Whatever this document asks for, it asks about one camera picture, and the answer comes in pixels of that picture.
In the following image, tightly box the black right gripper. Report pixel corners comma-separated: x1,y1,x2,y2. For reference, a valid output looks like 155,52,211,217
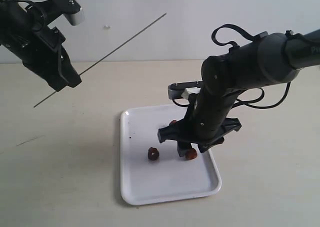
157,99,242,158

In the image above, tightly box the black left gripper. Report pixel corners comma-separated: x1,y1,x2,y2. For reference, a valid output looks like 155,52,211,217
19,26,82,92

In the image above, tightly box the thin metal skewer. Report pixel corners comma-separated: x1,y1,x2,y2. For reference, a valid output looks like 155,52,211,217
33,12,168,108

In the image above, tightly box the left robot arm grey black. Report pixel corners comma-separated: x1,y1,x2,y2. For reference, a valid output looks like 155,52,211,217
0,0,84,92

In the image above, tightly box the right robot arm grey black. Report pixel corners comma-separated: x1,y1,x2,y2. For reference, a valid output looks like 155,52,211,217
157,24,320,157

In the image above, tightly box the white rectangular plastic tray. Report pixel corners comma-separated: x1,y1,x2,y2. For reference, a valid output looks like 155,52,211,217
120,104,222,206

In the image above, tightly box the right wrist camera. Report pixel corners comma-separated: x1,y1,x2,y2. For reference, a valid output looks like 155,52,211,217
168,80,203,100

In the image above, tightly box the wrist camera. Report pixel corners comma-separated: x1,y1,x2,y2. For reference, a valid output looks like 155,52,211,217
36,0,85,26
168,80,203,100

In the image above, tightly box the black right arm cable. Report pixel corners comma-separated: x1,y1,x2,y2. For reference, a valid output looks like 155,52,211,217
172,23,292,110

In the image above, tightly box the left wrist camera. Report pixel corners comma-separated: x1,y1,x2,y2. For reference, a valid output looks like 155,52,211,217
36,0,85,26

